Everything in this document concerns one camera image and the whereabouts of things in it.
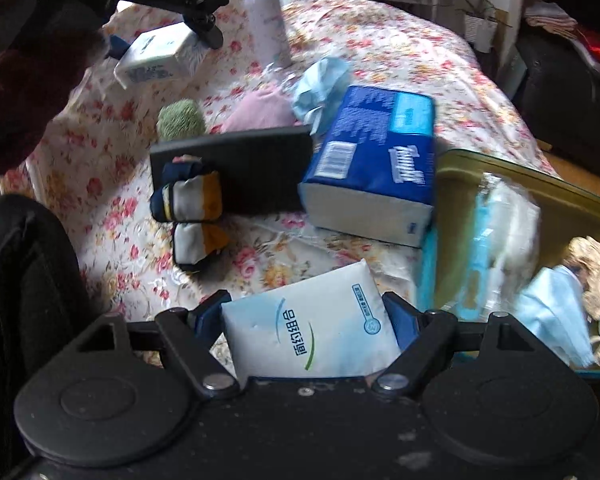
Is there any clear bag of cotton pads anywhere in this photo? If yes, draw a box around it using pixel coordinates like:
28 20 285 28
455 172 543 321

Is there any green fuzzy ball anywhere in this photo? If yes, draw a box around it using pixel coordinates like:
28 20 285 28
157 100 207 142

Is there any pink fabric pouch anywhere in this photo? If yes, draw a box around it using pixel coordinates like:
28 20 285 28
220 85 306 135

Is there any purple and white water bottle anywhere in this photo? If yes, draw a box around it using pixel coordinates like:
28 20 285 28
242 0 293 68

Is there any large blue tissue pack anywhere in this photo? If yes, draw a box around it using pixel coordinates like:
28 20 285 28
298 85 437 249

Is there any black leather sofa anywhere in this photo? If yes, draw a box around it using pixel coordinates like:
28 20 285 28
515 0 600 186

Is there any floral tablecloth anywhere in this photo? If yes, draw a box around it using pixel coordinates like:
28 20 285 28
0 0 561 376

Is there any blue face mask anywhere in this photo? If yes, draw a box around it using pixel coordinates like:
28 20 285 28
517 266 598 368
292 56 351 136

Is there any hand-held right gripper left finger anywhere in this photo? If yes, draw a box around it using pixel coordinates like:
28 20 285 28
72 290 241 401

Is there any person's left forearm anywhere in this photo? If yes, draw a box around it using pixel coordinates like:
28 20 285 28
0 0 106 181

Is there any beige lace doily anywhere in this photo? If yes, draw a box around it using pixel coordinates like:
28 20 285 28
567 236 600 321

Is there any potted plant in white pot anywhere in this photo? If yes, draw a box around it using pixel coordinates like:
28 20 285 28
455 0 513 53

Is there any black rectangular box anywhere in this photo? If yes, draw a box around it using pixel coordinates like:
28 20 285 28
149 126 315 216

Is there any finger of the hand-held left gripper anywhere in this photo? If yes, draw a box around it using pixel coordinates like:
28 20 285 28
102 32 133 61
182 10 224 50

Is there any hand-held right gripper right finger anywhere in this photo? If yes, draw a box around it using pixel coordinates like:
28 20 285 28
370 290 538 400

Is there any small white tissue pack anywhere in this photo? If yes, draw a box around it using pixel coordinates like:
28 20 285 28
114 22 206 90

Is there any teal tin with gold inside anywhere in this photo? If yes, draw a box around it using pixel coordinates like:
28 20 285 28
417 149 600 378

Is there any person's leg in black trousers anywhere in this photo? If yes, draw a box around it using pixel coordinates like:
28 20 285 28
0 195 93 461

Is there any pink folded cloth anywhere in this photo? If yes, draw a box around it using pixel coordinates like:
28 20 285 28
525 2 578 31

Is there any navy yellow white scarf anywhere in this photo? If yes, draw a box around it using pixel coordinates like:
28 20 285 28
150 156 229 273

